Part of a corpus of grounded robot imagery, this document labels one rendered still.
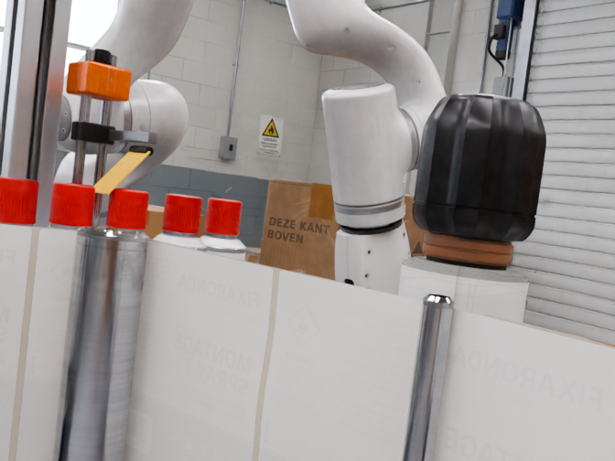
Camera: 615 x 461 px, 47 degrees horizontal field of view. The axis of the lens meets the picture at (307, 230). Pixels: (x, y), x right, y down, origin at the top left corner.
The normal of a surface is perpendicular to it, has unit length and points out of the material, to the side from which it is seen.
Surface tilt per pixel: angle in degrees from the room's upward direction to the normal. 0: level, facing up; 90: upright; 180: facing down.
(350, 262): 105
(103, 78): 90
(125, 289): 90
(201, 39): 90
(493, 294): 92
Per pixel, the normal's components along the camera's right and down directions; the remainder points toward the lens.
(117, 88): 0.72, 0.12
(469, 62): -0.78, -0.07
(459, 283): -0.26, 0.07
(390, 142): 0.54, 0.15
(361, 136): -0.08, 0.31
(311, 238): -0.54, -0.02
